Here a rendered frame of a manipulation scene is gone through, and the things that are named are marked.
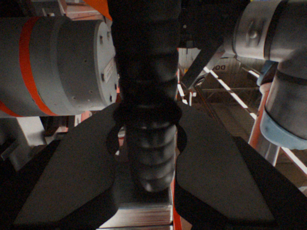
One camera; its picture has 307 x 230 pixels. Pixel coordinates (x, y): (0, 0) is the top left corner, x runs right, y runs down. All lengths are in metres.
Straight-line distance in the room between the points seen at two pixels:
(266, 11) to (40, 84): 0.29
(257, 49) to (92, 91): 0.23
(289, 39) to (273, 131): 0.13
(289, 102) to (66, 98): 0.29
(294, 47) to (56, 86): 0.29
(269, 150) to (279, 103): 0.36
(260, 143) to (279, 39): 0.42
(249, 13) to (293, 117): 0.15
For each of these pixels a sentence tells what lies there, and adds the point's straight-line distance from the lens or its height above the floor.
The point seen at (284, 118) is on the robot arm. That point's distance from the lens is 0.31.
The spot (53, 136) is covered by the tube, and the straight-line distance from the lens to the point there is 0.41.
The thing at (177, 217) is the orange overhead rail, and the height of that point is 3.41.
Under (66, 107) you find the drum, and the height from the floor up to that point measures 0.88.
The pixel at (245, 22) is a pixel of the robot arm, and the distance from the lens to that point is 0.30.
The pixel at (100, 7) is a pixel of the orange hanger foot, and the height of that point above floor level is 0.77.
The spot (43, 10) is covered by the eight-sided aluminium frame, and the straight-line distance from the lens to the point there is 0.57.
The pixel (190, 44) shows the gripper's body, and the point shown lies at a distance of 0.34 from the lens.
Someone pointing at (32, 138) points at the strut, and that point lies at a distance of 0.39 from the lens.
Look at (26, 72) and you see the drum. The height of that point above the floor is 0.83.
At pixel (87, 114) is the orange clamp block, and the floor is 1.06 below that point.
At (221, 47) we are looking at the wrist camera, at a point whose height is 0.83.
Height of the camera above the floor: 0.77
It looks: 30 degrees up
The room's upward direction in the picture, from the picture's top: 178 degrees clockwise
